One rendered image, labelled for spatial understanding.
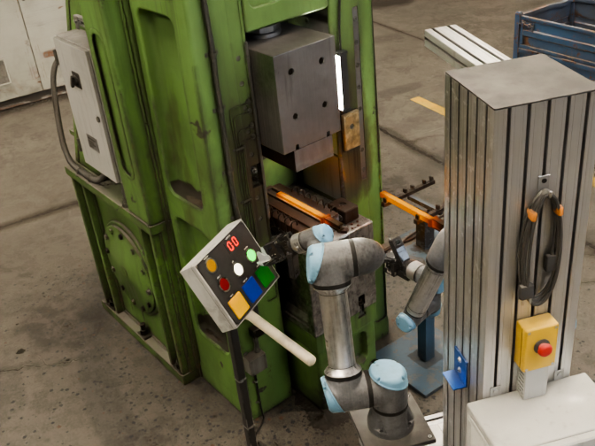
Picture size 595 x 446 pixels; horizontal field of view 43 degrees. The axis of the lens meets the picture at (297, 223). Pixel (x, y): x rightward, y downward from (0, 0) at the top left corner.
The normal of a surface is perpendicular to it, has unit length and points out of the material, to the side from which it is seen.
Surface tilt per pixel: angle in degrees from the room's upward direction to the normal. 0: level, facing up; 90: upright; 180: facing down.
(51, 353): 0
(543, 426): 0
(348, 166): 90
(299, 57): 90
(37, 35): 90
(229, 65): 90
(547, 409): 0
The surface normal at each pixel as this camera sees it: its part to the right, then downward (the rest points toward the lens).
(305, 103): 0.63, 0.35
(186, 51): -0.77, 0.37
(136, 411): -0.09, -0.85
